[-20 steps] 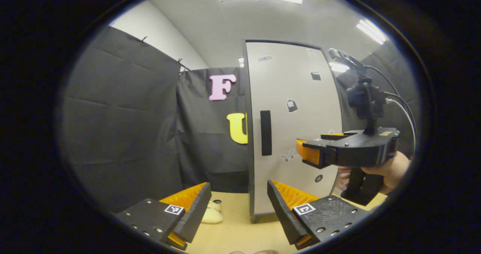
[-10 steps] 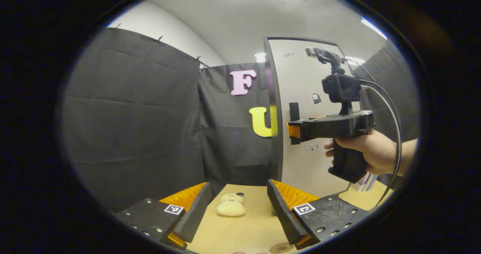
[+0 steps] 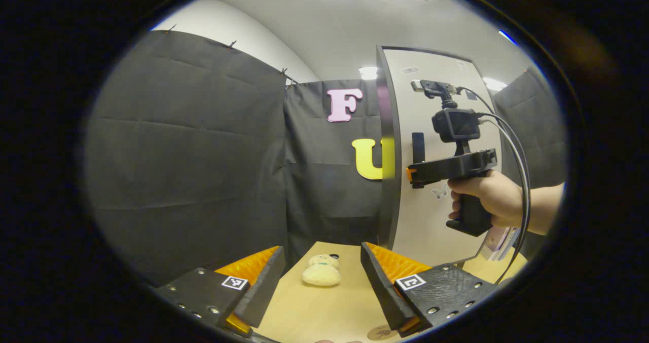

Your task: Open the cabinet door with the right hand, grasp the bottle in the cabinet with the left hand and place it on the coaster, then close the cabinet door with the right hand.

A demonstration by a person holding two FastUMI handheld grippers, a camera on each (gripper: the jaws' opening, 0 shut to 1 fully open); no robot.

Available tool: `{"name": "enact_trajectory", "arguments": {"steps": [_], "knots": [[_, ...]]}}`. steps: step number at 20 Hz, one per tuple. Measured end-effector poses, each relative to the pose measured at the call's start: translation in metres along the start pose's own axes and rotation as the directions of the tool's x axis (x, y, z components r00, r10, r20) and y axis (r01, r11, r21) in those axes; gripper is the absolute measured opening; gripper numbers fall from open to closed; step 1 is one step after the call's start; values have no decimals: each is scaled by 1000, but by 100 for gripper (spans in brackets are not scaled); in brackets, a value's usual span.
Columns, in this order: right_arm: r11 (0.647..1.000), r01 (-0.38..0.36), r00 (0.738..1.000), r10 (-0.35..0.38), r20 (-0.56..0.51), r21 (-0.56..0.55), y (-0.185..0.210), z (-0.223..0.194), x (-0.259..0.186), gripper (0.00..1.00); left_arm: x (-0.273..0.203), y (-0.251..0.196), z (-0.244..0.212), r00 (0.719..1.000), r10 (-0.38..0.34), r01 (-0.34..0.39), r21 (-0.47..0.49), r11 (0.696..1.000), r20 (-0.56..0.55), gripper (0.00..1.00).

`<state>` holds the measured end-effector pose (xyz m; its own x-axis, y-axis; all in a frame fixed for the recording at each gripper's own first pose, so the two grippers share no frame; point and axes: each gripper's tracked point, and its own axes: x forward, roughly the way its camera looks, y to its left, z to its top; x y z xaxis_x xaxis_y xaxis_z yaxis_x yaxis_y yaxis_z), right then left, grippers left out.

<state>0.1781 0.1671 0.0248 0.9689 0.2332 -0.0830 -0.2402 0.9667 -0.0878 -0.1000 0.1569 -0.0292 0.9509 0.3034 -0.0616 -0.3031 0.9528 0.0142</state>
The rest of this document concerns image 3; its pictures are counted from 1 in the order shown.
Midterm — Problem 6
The black backdrop cloth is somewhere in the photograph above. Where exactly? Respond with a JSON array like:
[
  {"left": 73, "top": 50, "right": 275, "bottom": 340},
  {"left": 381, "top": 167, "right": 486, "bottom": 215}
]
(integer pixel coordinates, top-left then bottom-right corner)
[{"left": 84, "top": 28, "right": 567, "bottom": 283}]

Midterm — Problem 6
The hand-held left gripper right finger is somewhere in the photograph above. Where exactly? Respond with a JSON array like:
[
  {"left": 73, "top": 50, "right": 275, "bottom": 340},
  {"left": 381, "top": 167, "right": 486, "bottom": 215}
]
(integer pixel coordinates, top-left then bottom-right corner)
[{"left": 360, "top": 242, "right": 500, "bottom": 337}]

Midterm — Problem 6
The black camera cable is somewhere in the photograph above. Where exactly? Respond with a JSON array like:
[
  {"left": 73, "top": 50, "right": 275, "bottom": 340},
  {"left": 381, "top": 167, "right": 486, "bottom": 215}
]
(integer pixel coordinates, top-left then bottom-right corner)
[
  {"left": 477, "top": 112, "right": 528, "bottom": 283},
  {"left": 455, "top": 85, "right": 532, "bottom": 285}
]

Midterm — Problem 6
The white cabinet door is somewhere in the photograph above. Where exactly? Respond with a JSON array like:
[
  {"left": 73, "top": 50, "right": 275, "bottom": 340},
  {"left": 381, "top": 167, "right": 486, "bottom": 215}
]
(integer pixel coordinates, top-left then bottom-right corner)
[{"left": 384, "top": 48, "right": 502, "bottom": 267}]

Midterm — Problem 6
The dark grey cabinet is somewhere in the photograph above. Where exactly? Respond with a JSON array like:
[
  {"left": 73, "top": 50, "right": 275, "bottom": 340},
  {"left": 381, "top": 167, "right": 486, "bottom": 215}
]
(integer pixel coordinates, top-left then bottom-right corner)
[{"left": 376, "top": 45, "right": 404, "bottom": 250}]

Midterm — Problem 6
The grey spine book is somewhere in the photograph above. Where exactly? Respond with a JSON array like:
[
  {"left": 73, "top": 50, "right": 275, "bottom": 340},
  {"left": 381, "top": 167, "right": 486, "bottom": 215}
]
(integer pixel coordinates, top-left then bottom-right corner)
[{"left": 499, "top": 227, "right": 521, "bottom": 261}]

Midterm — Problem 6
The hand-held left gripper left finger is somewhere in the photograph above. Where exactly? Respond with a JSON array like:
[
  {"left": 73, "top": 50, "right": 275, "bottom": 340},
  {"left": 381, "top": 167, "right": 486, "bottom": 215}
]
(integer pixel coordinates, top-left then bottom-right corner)
[{"left": 152, "top": 246, "right": 287, "bottom": 338}]

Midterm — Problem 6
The cream plush toy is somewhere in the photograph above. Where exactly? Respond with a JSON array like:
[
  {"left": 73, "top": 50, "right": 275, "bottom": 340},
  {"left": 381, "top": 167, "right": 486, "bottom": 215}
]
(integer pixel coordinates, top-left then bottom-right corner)
[{"left": 302, "top": 254, "right": 342, "bottom": 287}]

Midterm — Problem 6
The round wooden coaster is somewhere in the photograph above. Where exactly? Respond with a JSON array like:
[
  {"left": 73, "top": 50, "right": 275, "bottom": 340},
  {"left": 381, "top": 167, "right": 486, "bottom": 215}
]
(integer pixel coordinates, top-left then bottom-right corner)
[{"left": 367, "top": 325, "right": 402, "bottom": 341}]

